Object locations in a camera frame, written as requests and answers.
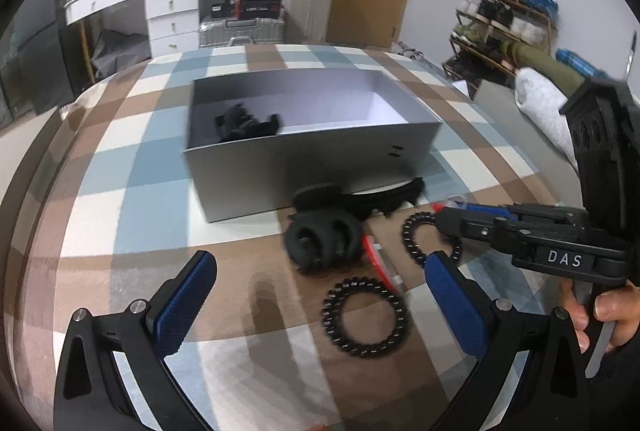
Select white rolled blanket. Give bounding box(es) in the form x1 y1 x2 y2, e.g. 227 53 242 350
514 68 578 171

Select olive green blanket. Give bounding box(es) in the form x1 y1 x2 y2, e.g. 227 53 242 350
501 41 585 97

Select black scrunchie hair tie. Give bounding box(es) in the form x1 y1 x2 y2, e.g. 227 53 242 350
283 184 367 276

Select silver back pin badge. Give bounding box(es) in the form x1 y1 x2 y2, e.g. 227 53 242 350
362 234 405 297

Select black spiral hair tie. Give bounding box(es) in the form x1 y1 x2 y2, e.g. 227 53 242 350
321 277 411 360

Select black beaded spiral bracelet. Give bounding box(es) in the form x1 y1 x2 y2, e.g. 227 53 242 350
400 211 464 270

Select black hair claw clip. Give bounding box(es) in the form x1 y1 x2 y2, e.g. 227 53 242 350
215 104 282 143

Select black red box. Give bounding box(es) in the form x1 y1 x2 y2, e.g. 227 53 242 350
233 0 282 20

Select red figure clear ring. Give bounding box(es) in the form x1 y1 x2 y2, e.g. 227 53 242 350
433 194 469 212

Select shoe rack with shoes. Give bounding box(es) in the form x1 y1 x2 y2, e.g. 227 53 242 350
442 0 559 87

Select blue plaid cloth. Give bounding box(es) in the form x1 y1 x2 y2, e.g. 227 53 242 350
555 48 608 79

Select white desk with drawers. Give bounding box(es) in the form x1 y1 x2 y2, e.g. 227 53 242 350
64 0 201 57

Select black headband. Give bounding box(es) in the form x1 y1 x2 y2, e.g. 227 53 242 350
343 177 424 221

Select person's right hand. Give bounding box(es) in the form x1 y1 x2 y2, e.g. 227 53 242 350
560 278 640 353

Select grey open cardboard box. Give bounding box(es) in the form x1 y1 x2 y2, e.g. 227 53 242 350
183 68 442 223

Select silver lying suitcase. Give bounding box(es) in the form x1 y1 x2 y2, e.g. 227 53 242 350
198 18 285 47

